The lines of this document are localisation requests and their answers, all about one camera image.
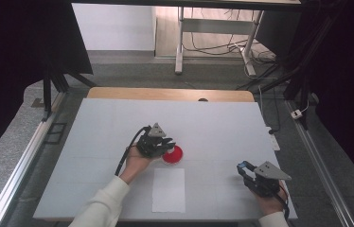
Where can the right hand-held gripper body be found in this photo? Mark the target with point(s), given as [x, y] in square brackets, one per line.
[266, 183]

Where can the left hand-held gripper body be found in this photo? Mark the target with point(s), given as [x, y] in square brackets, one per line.
[150, 145]

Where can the blue and white dropper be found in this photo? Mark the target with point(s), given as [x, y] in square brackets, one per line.
[244, 164]

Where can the red petri dish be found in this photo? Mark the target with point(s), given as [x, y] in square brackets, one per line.
[175, 156]

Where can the person's right hand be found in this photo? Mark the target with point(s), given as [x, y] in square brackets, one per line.
[271, 205]

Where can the person's left hand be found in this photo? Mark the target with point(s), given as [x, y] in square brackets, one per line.
[132, 165]

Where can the long white power strip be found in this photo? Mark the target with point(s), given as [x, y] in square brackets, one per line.
[274, 140]

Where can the white paper sheet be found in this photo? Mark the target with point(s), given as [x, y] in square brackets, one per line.
[168, 192]

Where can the wooden table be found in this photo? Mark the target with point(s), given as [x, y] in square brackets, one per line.
[165, 94]

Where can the white table cover board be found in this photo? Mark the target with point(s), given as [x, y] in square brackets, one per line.
[216, 126]

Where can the small white power strip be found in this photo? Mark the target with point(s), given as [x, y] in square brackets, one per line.
[296, 113]

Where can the white partition panel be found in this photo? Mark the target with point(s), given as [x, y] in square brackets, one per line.
[112, 28]

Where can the black curtain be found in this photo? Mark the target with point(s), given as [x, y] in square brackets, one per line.
[348, 78]
[11, 47]

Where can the aluminium rail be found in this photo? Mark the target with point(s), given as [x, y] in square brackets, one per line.
[320, 164]
[20, 167]

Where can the white metal desk frame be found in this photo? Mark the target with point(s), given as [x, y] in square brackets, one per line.
[216, 26]

